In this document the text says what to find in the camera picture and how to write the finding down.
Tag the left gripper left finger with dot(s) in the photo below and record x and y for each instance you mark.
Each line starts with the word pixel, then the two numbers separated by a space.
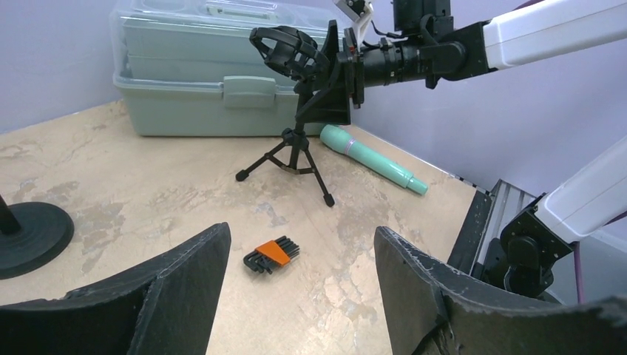
pixel 164 305

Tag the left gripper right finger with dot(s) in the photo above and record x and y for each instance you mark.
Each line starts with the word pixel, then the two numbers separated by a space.
pixel 433 308

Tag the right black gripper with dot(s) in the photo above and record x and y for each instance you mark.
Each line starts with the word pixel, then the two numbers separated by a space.
pixel 419 56

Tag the mint green microphone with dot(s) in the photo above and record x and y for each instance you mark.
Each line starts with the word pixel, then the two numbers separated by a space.
pixel 343 142

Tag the black tripod shock-mount stand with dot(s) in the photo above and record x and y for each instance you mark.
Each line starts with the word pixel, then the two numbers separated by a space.
pixel 292 53

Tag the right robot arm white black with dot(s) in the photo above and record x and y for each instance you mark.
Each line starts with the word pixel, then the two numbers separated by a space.
pixel 553 224

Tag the green translucent storage case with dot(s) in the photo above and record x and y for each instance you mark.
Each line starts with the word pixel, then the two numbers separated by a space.
pixel 187 68

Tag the black round-base mic stand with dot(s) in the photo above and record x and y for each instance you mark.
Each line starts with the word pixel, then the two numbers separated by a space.
pixel 32 235

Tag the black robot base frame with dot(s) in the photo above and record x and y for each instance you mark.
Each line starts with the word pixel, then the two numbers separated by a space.
pixel 477 250

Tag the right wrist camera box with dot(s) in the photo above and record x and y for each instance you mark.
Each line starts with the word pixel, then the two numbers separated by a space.
pixel 360 12

